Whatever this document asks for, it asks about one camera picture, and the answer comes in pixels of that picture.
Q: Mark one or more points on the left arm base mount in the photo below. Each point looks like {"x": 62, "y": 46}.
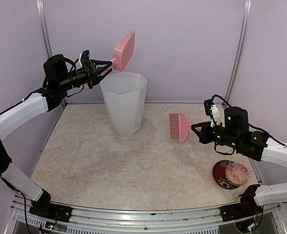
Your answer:
{"x": 50, "y": 209}

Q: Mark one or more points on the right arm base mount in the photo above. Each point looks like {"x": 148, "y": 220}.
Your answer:
{"x": 245, "y": 208}

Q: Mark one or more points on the translucent white waste bin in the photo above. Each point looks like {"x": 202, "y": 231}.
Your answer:
{"x": 124, "y": 97}

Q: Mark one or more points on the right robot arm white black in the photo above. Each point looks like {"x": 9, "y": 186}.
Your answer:
{"x": 250, "y": 141}

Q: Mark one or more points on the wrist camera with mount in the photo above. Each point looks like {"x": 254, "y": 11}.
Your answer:
{"x": 84, "y": 59}
{"x": 212, "y": 111}

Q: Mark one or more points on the right aluminium frame post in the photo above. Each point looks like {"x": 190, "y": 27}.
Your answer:
{"x": 239, "y": 50}

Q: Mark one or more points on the pink patterned small bowl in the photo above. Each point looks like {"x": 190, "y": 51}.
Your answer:
{"x": 237, "y": 173}

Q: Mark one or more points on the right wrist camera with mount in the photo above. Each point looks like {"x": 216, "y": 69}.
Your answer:
{"x": 212, "y": 111}

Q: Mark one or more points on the front aluminium rail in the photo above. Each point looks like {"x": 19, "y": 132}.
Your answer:
{"x": 84, "y": 220}

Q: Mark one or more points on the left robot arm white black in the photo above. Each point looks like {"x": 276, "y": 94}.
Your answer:
{"x": 61, "y": 75}

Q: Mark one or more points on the dark red patterned round dish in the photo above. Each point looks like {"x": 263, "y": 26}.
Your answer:
{"x": 219, "y": 175}

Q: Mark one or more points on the pink plastic hand brush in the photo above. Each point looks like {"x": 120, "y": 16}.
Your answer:
{"x": 179, "y": 127}

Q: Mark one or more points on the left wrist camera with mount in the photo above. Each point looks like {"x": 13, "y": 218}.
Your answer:
{"x": 84, "y": 59}

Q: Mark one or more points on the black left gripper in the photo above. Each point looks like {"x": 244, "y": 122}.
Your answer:
{"x": 92, "y": 73}

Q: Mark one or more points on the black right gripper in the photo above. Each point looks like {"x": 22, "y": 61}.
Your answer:
{"x": 203, "y": 135}

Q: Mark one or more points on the pink plastic dustpan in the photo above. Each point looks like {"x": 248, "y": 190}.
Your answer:
{"x": 123, "y": 52}

